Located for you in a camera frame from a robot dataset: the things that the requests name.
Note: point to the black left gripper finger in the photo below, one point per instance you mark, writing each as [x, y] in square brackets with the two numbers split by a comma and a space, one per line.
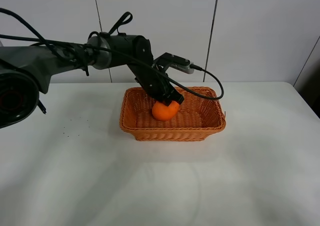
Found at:
[168, 102]

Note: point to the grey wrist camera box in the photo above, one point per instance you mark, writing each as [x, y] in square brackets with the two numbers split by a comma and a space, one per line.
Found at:
[168, 60]

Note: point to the orange wicker basket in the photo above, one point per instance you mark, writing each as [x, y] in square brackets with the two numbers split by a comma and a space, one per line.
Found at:
[195, 120]

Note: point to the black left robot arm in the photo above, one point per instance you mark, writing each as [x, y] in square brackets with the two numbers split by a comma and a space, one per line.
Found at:
[25, 72]

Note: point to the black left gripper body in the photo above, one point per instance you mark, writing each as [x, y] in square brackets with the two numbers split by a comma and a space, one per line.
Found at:
[156, 86]

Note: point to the orange with stem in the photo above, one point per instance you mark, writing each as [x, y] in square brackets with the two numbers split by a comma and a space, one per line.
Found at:
[161, 112]

